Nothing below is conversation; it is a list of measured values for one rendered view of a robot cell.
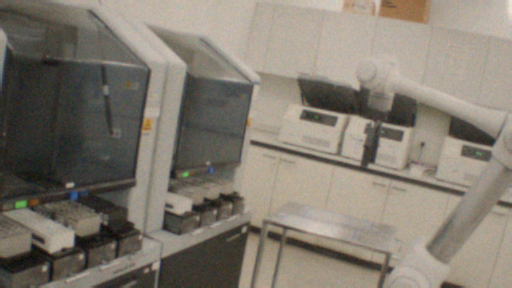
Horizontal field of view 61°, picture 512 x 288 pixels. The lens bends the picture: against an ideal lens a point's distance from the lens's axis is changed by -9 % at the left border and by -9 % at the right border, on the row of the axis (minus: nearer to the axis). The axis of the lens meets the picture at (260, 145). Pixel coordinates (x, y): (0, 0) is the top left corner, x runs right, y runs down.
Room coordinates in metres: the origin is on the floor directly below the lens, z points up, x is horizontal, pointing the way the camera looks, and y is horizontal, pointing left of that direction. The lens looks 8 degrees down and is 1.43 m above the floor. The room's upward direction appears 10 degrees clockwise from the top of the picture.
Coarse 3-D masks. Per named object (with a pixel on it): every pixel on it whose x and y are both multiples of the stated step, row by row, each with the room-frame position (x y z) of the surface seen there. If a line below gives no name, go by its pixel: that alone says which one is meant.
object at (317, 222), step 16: (288, 208) 2.34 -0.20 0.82; (304, 208) 2.40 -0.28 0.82; (320, 208) 2.45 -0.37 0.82; (272, 224) 2.06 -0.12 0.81; (288, 224) 2.06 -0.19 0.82; (304, 224) 2.10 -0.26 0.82; (320, 224) 2.15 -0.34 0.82; (336, 224) 2.19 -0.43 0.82; (352, 224) 2.24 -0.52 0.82; (368, 224) 2.29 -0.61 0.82; (384, 224) 2.34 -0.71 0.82; (336, 240) 1.97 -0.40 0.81; (352, 240) 1.98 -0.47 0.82; (368, 240) 2.01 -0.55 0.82; (384, 240) 2.05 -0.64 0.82; (400, 240) 2.22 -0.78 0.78; (256, 256) 2.08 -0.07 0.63; (256, 272) 2.08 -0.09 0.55; (384, 272) 1.90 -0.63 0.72
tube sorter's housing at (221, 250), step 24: (144, 24) 2.33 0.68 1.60; (168, 48) 1.93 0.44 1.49; (216, 48) 2.57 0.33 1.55; (168, 72) 1.81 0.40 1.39; (168, 96) 1.82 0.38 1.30; (168, 120) 1.85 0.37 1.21; (168, 144) 1.87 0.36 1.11; (168, 168) 1.89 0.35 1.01; (240, 168) 2.51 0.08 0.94; (240, 192) 2.57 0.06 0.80; (168, 240) 1.80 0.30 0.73; (192, 240) 1.98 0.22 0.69; (216, 240) 2.19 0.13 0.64; (240, 240) 2.45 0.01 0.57; (168, 264) 1.82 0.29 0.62; (192, 264) 2.01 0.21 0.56; (216, 264) 2.23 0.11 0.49; (240, 264) 2.50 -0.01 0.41
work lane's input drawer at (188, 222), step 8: (168, 216) 1.92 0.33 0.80; (176, 216) 1.91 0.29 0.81; (184, 216) 1.90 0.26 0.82; (192, 216) 1.96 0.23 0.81; (168, 224) 1.91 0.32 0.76; (176, 224) 1.90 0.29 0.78; (184, 224) 1.90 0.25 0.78; (192, 224) 1.96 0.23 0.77; (184, 232) 1.91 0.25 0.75; (192, 232) 1.94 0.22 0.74; (200, 232) 1.94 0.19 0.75
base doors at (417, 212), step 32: (256, 160) 4.35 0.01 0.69; (288, 160) 4.23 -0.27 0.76; (256, 192) 4.32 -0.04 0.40; (288, 192) 4.20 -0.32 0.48; (320, 192) 4.09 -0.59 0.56; (352, 192) 3.97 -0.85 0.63; (416, 192) 3.76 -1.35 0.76; (256, 224) 4.30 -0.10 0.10; (416, 224) 3.73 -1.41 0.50; (480, 224) 3.52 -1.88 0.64; (384, 256) 3.81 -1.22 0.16; (480, 256) 3.50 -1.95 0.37
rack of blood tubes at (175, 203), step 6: (168, 192) 2.06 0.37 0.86; (168, 198) 1.96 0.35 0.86; (174, 198) 1.98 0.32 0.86; (180, 198) 2.00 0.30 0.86; (186, 198) 2.01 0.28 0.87; (168, 204) 2.05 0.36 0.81; (174, 204) 1.93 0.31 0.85; (180, 204) 1.92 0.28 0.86; (186, 204) 1.96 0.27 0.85; (168, 210) 1.94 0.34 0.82; (174, 210) 1.93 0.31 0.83; (180, 210) 1.92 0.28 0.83; (186, 210) 1.97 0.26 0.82
